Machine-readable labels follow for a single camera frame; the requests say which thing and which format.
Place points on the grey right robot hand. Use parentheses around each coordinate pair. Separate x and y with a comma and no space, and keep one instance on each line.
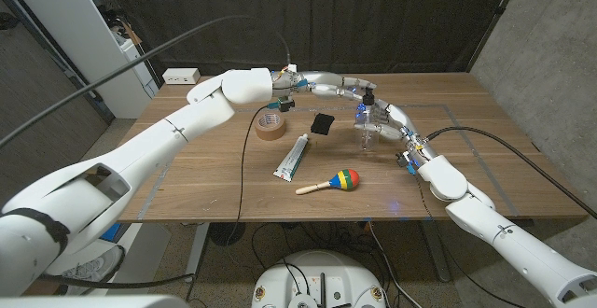
(398,121)

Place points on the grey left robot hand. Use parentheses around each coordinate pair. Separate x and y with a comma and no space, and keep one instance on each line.
(322,84)

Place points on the clear pump dispenser bottle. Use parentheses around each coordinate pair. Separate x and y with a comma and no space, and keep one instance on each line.
(369,99)

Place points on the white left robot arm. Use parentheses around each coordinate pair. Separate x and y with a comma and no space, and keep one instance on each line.
(154,144)

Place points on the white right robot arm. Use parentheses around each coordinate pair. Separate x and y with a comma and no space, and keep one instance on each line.
(513,247)

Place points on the brown tape roll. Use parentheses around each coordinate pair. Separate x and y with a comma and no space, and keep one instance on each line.
(270,134)

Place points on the colourful wooden maraca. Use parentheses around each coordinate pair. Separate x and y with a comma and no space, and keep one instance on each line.
(345,178)

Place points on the white green toothpaste tube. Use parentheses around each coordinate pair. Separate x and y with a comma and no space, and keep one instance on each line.
(291,161)

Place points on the black square cloth pad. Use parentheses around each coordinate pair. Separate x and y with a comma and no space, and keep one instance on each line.
(322,123)

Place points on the dark curtain backdrop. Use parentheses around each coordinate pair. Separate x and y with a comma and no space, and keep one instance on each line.
(373,18)

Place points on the black curtain stand pole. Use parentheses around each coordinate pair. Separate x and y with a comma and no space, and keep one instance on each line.
(494,18)

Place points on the white power strip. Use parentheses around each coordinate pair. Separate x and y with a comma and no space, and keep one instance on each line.
(181,76)

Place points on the grey table leg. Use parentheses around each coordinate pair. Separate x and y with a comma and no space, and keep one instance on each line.
(438,261)
(196,256)

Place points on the white robot torso base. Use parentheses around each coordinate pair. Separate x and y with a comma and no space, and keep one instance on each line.
(326,270)

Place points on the black round floor base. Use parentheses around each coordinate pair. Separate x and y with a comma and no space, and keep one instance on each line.
(227,234)

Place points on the blue floor pad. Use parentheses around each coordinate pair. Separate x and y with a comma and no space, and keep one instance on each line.
(112,232)

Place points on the white cabinet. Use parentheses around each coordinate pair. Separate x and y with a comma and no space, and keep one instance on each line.
(70,28)

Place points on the grey sneaker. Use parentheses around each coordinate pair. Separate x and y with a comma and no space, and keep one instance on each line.
(91,267)

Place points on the white robot body edge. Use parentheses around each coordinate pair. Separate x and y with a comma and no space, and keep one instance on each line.
(93,302)

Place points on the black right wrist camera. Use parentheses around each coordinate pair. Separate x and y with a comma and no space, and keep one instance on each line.
(401,158)

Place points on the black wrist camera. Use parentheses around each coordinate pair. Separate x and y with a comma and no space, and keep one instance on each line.
(286,105)
(401,158)

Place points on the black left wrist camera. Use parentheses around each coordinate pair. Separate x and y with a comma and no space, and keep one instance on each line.
(286,105)

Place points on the black round wall fixture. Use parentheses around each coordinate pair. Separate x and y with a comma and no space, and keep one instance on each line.
(7,21)

